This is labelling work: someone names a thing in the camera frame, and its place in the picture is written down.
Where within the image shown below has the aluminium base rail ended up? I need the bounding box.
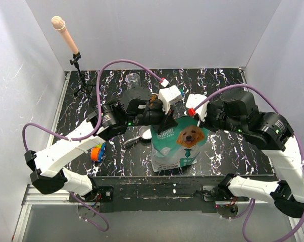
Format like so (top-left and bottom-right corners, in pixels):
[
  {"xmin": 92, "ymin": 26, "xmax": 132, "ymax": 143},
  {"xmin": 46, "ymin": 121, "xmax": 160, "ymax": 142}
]
[{"xmin": 13, "ymin": 187, "xmax": 298, "ymax": 241}]

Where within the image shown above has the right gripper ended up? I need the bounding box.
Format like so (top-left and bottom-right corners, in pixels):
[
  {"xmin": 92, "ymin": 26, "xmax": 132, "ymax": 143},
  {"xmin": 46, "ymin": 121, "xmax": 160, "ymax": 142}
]
[{"xmin": 193, "ymin": 101, "xmax": 245, "ymax": 134}]

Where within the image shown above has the green pet food bag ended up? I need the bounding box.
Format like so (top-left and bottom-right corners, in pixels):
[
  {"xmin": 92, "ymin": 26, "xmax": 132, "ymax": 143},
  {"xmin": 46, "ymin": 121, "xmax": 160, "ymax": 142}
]
[{"xmin": 150, "ymin": 116, "xmax": 209, "ymax": 172}]

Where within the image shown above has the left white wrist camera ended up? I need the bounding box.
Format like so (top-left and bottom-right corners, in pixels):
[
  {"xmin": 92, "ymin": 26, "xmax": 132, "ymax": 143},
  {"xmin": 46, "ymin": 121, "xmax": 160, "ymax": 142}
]
[{"xmin": 158, "ymin": 85, "xmax": 183, "ymax": 114}]

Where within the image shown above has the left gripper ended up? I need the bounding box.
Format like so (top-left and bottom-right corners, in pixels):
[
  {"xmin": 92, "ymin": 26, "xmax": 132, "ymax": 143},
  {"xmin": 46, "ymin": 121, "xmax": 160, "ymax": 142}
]
[{"xmin": 127, "ymin": 97, "xmax": 179, "ymax": 136}]

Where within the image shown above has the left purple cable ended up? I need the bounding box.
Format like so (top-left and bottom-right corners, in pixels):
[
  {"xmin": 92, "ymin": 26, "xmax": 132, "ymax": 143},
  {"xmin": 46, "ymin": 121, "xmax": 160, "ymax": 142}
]
[{"xmin": 22, "ymin": 59, "xmax": 169, "ymax": 232}]

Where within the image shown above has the metal food scoop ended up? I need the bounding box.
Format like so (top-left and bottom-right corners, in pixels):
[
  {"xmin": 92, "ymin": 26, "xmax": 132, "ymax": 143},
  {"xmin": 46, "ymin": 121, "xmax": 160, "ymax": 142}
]
[{"xmin": 124, "ymin": 126, "xmax": 152, "ymax": 146}]

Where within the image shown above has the black mounting plate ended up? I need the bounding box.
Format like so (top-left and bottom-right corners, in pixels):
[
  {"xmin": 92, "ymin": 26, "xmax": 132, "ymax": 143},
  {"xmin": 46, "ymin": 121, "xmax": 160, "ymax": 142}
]
[{"xmin": 80, "ymin": 176, "xmax": 233, "ymax": 213}]

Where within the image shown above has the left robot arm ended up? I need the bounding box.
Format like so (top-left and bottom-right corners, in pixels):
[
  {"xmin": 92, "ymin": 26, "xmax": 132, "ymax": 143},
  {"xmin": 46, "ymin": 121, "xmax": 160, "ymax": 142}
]
[{"xmin": 25, "ymin": 86, "xmax": 181, "ymax": 202}]

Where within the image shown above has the pink microphone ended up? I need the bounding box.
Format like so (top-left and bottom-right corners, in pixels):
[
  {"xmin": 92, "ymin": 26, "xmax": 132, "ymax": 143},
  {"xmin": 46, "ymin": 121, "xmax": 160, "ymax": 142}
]
[{"xmin": 51, "ymin": 16, "xmax": 79, "ymax": 55}]

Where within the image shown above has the mint double pet bowl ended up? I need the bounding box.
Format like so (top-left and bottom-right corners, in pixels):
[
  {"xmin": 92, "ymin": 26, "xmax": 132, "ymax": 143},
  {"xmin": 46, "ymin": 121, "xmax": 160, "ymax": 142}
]
[{"xmin": 150, "ymin": 93, "xmax": 158, "ymax": 102}]

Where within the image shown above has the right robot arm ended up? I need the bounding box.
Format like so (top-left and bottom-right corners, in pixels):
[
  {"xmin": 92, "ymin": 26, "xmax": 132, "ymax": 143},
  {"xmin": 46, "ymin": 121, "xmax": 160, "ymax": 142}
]
[{"xmin": 200, "ymin": 88, "xmax": 304, "ymax": 218}]

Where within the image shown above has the orange blue toy car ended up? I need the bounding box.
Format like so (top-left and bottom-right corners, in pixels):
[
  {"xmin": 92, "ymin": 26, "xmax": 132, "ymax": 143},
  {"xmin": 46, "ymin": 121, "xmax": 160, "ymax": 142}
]
[{"xmin": 90, "ymin": 143, "xmax": 106, "ymax": 163}]

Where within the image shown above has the clear water bottle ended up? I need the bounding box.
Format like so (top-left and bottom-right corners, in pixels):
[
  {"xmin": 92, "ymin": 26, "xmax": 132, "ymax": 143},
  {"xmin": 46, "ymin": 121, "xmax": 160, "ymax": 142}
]
[{"xmin": 125, "ymin": 73, "xmax": 141, "ymax": 89}]

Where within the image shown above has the black microphone tripod stand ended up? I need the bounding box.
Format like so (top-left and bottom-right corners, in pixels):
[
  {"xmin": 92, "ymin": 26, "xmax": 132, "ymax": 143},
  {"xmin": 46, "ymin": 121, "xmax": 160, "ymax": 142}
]
[{"xmin": 69, "ymin": 52, "xmax": 97, "ymax": 98}]

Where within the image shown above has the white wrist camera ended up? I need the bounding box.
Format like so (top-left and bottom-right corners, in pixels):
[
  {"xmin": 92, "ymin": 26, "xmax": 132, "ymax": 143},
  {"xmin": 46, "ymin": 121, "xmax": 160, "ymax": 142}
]
[
  {"xmin": 186, "ymin": 93, "xmax": 210, "ymax": 127},
  {"xmin": 158, "ymin": 85, "xmax": 183, "ymax": 114}
]

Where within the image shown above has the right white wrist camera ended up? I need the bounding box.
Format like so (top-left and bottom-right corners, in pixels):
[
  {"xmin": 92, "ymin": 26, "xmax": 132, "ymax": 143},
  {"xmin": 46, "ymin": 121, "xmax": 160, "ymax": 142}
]
[{"xmin": 186, "ymin": 93, "xmax": 210, "ymax": 127}]

